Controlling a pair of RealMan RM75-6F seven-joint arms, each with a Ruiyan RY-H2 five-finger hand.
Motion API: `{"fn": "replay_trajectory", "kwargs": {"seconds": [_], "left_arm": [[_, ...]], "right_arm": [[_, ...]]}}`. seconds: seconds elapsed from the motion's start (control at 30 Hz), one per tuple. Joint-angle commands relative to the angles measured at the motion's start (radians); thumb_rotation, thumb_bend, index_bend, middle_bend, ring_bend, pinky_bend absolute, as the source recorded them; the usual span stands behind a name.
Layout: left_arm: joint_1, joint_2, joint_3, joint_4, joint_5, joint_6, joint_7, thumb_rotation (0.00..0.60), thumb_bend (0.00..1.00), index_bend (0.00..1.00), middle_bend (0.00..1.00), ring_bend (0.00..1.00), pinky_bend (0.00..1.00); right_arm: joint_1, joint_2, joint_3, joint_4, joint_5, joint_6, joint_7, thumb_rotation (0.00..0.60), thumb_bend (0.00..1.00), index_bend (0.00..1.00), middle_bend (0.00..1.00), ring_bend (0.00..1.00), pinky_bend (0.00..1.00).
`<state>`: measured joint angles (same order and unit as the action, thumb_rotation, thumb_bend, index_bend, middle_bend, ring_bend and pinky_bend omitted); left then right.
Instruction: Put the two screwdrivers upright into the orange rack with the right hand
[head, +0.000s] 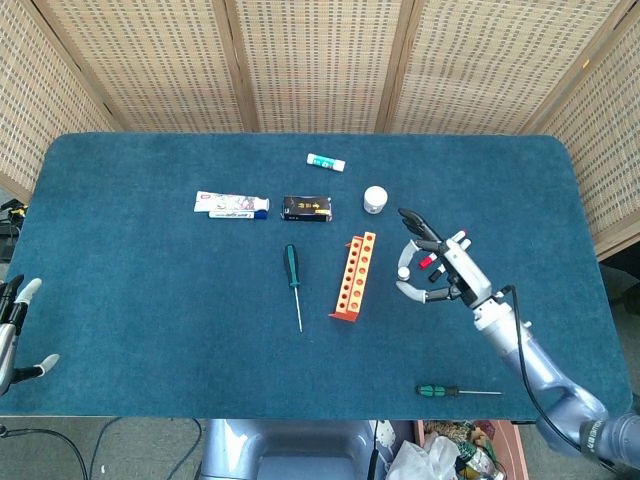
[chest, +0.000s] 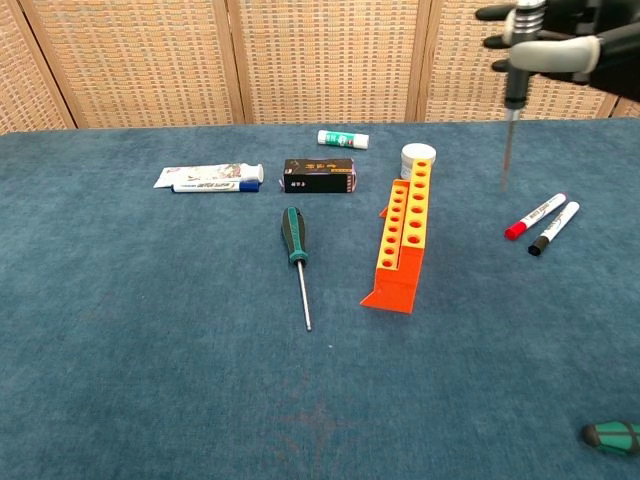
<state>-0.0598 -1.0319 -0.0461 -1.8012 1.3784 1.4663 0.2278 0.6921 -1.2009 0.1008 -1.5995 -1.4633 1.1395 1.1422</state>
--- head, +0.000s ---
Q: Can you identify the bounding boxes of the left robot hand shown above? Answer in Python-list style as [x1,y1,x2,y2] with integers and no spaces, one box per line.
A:
[0,273,60,396]

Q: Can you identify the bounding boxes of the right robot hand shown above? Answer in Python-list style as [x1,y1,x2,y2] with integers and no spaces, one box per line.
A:
[395,208,494,307]

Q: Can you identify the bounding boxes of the short green black screwdriver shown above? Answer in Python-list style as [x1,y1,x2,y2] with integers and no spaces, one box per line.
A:
[416,383,504,399]

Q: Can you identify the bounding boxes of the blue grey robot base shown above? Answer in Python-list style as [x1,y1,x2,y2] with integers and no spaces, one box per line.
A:
[197,418,396,480]

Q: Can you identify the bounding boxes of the black cap whiteboard marker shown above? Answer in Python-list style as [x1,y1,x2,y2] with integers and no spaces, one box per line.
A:
[428,238,472,282]

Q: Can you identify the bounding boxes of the red cap whiteboard marker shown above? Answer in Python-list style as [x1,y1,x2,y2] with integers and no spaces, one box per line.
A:
[418,229,469,270]

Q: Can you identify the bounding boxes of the orange tube rack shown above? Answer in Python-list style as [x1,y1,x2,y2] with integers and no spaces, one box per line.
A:
[328,231,378,325]

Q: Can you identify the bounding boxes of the white round jar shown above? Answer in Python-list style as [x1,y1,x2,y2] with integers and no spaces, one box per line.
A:
[363,185,389,216]

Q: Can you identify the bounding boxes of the blue table cloth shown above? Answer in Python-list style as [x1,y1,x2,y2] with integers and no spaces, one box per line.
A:
[4,132,634,421]

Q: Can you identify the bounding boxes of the black rectangular box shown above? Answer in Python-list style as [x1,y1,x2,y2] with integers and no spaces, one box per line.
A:
[281,195,334,223]

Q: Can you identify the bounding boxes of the long green black screwdriver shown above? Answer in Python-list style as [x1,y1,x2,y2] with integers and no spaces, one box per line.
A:
[283,243,304,333]

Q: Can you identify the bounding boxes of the white green glue stick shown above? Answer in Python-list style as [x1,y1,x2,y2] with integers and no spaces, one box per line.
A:
[306,152,347,172]

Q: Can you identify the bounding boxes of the pink box with clutter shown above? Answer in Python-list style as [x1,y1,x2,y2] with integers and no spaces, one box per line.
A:
[414,419,530,480]

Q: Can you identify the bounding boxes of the white plastic bag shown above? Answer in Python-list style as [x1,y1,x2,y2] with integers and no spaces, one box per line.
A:
[387,432,461,480]

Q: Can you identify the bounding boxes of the white toothpaste tube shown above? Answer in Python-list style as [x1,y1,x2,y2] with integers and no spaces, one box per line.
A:
[193,190,271,214]

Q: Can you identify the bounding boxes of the wicker folding screen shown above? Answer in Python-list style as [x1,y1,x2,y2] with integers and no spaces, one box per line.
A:
[0,0,640,261]

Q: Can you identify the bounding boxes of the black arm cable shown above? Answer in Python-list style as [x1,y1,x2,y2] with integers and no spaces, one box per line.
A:
[492,284,621,474]

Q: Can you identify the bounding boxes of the black device with cables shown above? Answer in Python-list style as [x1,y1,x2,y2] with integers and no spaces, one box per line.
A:
[0,198,29,261]

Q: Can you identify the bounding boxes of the black floor cables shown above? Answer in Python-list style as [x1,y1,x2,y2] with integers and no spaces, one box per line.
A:
[0,417,204,480]

